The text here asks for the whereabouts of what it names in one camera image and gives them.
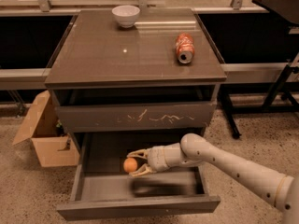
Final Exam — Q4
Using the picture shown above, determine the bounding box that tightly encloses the white ceramic bowl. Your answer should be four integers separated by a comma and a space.
112, 5, 140, 28

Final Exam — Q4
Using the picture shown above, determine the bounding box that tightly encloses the orange soda can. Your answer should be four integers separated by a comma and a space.
176, 33, 194, 64

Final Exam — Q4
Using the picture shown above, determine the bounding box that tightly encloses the black table top corner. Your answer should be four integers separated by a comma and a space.
252, 0, 299, 25

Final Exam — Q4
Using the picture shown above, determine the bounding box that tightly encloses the open cardboard box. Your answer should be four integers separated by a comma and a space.
13, 91, 79, 167

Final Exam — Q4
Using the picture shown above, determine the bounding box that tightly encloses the open grey middle drawer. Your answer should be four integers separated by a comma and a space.
57, 129, 221, 221

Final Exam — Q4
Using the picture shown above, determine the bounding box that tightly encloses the dark grey drawer cabinet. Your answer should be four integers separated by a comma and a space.
46, 8, 226, 147

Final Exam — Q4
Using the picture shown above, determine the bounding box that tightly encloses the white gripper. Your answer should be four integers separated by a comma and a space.
127, 143, 182, 176

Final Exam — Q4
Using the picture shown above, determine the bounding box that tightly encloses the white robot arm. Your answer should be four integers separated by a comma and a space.
127, 133, 299, 224

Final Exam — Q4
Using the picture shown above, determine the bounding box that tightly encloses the orange fruit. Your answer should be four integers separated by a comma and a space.
123, 158, 138, 173

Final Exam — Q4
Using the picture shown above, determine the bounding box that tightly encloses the black metal stand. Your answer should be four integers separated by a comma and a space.
218, 57, 299, 139

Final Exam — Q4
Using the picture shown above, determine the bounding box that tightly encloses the scratched grey top drawer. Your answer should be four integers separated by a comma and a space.
56, 102, 216, 133

